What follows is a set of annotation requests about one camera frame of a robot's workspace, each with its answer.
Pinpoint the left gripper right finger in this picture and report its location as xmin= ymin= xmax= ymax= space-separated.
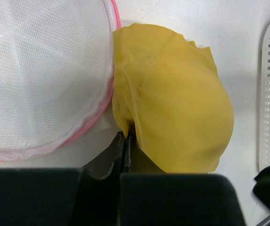
xmin=124 ymin=133 xmax=164 ymax=174

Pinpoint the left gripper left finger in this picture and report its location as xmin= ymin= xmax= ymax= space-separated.
xmin=81 ymin=131 xmax=125 ymax=180

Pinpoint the yellow bra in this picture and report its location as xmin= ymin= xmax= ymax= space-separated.
xmin=112 ymin=24 xmax=234 ymax=173

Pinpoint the white mesh laundry bag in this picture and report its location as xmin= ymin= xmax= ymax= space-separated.
xmin=0 ymin=0 xmax=121 ymax=163

